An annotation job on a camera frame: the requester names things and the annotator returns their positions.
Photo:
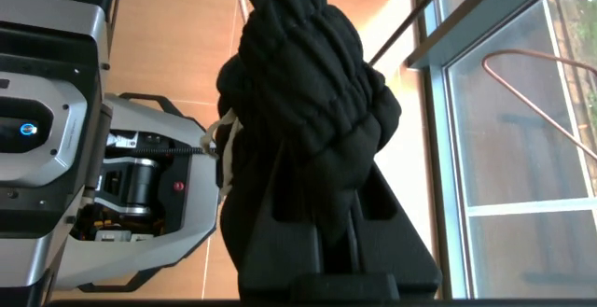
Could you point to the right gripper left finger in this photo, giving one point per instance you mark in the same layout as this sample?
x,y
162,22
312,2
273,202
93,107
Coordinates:
x,y
275,251

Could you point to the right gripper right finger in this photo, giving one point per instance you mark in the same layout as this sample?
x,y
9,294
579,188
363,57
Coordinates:
x,y
392,251

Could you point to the black shorts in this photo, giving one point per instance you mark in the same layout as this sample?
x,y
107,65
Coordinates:
x,y
303,87

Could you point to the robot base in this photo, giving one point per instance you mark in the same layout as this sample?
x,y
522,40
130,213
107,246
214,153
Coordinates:
x,y
46,125

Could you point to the black clothes rack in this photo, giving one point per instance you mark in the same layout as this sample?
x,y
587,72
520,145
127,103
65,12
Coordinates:
x,y
410,18

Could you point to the window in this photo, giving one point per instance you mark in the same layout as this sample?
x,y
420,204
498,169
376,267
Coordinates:
x,y
513,157

